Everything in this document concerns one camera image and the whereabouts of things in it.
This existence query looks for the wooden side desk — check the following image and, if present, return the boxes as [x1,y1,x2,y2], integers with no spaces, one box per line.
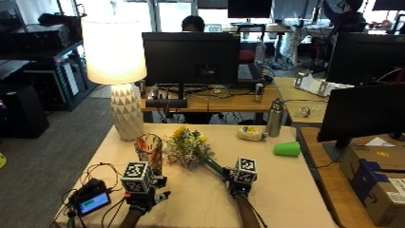
[297,126,405,228]

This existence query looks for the white marker cube on glove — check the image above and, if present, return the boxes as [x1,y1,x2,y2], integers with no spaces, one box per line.
[120,161,154,194]
[232,157,260,185]

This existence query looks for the cardboard box with blue tape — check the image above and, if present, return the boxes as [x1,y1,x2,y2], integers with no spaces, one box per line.
[338,144,405,228]

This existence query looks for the black monitor with grey foot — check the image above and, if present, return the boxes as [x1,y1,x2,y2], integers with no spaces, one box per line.
[316,83,405,162]

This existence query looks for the black hanging monitor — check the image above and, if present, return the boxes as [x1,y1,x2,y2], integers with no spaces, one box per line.
[226,0,274,19]

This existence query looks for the yellow and white flower bouquet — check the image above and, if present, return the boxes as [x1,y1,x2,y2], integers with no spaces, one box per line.
[164,125,232,179]

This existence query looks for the white marker cube on left glove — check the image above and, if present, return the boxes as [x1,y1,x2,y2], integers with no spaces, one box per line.
[120,161,154,194]

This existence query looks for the silver drink can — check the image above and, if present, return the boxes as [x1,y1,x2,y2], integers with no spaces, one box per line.
[253,82,266,104]

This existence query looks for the beige tablecloth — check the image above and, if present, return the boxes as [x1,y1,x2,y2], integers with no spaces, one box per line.
[53,123,340,228]

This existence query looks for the light wooden desk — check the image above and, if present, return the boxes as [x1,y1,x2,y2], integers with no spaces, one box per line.
[272,76,332,126]

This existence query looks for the clear small object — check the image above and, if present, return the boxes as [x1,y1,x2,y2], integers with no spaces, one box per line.
[296,105,314,119]

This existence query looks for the white table lamp with patterned base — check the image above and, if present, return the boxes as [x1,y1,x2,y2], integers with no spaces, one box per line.
[80,14,148,142]

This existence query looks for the large black monitor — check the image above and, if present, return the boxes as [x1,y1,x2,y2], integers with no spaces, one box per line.
[325,31,405,87]

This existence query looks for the black cables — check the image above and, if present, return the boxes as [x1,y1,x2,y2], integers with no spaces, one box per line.
[49,161,126,228]

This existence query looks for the chair with red seat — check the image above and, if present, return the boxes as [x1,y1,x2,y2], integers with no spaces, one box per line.
[234,24,268,65]

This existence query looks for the white marker cube on right glove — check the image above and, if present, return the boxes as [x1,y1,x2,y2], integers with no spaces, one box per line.
[232,157,260,185]

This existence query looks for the black device with lit screen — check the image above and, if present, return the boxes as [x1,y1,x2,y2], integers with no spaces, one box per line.
[68,178,114,219]

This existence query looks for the steel water bottle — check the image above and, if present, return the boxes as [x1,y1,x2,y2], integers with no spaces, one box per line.
[265,98,286,139]

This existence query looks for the black box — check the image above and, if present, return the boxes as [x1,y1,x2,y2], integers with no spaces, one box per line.
[0,83,51,140]

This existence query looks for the black equipment rack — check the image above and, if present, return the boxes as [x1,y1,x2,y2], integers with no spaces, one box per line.
[0,23,97,112]

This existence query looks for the person's right hand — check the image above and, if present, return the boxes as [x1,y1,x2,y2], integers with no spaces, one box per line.
[221,166,258,198]

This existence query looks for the white and grey holder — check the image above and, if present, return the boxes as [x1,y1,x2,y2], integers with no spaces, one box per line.
[292,71,354,98]

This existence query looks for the black monitor on stand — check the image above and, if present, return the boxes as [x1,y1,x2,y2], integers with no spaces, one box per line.
[141,31,241,109]

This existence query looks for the green plastic cup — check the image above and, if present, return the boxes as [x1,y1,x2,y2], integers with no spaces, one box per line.
[272,141,302,158]

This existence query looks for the white roll with yellow piece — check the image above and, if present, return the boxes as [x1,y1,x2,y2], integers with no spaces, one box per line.
[236,125,268,143]

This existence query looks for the person's left hand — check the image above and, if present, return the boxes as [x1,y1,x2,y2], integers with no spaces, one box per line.
[122,175,172,213]

